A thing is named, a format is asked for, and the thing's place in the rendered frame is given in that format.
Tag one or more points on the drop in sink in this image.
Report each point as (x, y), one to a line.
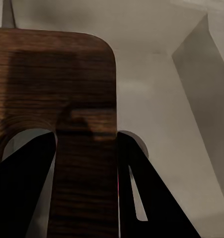
(170, 94)

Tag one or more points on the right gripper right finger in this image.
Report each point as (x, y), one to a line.
(165, 217)

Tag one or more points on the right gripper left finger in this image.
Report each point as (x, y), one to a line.
(22, 176)

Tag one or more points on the cutting board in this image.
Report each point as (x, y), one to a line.
(66, 82)

